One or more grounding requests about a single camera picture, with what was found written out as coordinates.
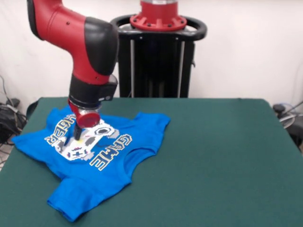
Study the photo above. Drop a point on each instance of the blue printed t-shirt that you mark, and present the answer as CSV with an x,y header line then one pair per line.
x,y
82,179

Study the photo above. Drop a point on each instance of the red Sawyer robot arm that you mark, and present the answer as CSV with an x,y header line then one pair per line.
x,y
78,42

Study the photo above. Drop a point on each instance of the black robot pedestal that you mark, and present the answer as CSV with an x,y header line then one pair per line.
x,y
156,66

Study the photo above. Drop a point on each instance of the dark green table cloth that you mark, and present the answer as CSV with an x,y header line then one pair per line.
x,y
213,165

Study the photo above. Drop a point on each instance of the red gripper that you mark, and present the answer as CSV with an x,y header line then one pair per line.
x,y
88,119

